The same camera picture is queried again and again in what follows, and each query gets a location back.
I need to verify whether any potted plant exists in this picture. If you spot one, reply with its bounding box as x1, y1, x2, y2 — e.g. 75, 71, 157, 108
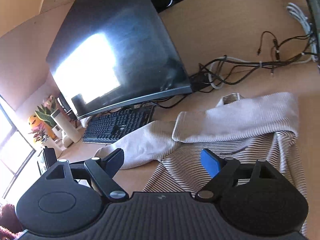
35, 95, 60, 128

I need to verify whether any window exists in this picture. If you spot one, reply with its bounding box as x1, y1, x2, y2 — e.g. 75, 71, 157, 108
0, 96, 37, 201

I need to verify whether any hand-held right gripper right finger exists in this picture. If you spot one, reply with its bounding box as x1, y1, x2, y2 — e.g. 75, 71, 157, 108
195, 149, 283, 201

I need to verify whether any thin white cable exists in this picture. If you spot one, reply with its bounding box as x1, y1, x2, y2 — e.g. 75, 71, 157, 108
209, 55, 263, 90

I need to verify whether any black keyboard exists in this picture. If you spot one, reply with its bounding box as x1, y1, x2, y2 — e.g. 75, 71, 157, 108
82, 105, 155, 144

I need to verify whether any black keyboard cable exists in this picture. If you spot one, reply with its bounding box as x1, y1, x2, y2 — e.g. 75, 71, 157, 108
139, 94, 186, 108

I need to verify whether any small white ornament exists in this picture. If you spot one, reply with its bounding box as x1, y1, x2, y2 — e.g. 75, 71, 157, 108
61, 135, 74, 148

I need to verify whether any black cable tangle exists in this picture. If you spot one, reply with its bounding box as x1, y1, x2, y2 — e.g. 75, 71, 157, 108
190, 31, 316, 90

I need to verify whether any white cable bundle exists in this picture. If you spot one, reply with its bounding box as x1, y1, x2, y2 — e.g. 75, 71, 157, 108
257, 0, 319, 64

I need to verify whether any curved monitor dark screen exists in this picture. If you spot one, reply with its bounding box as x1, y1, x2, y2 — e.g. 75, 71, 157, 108
46, 0, 194, 120

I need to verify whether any yellow plush toy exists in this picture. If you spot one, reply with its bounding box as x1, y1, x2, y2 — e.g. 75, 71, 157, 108
27, 114, 57, 141

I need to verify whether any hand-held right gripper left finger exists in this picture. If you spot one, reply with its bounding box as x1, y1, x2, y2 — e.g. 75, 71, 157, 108
40, 149, 129, 202

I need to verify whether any curved monitor lit screen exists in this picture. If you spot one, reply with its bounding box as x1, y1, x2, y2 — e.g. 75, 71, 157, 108
299, 0, 320, 73

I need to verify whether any dark red fleece clothing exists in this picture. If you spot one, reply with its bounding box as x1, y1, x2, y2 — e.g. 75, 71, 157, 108
0, 204, 23, 240

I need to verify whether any white tumbler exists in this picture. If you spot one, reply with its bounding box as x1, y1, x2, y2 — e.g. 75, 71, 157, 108
51, 109, 83, 142

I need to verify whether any striped long-sleeve shirt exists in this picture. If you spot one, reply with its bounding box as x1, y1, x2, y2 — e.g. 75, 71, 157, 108
94, 92, 308, 238

